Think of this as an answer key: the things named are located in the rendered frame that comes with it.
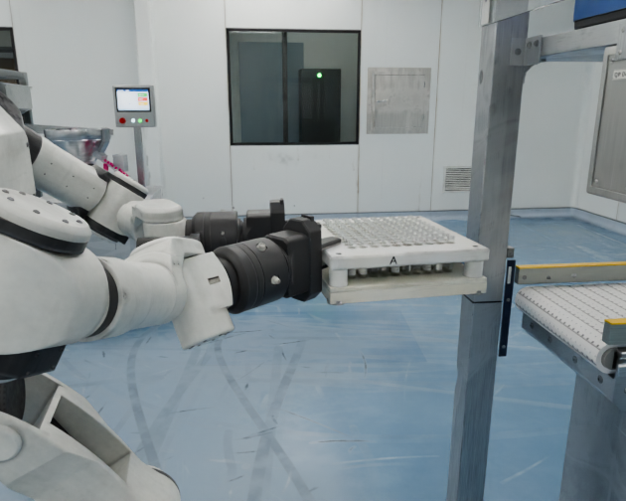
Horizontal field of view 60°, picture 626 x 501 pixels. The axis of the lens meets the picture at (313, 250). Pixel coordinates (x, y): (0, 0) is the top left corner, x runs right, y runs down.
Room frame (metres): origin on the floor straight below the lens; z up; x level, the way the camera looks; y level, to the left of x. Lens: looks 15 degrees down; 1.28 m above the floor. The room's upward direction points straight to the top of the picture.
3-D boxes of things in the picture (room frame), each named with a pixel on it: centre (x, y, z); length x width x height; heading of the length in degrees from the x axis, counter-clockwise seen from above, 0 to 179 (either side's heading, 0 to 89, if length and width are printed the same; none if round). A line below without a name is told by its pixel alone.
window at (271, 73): (5.95, 0.19, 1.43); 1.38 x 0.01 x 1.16; 97
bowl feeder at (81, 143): (3.28, 1.32, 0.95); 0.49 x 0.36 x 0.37; 97
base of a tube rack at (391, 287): (0.87, -0.12, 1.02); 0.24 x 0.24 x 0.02; 13
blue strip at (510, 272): (0.99, -0.38, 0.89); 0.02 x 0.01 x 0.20; 97
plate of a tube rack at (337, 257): (0.87, -0.12, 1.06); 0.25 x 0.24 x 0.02; 13
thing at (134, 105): (3.40, 1.07, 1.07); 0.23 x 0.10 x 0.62; 97
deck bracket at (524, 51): (0.97, -0.36, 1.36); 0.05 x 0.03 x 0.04; 7
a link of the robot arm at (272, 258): (0.72, 0.05, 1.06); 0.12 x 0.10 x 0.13; 135
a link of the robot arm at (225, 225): (0.89, 0.11, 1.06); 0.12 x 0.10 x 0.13; 95
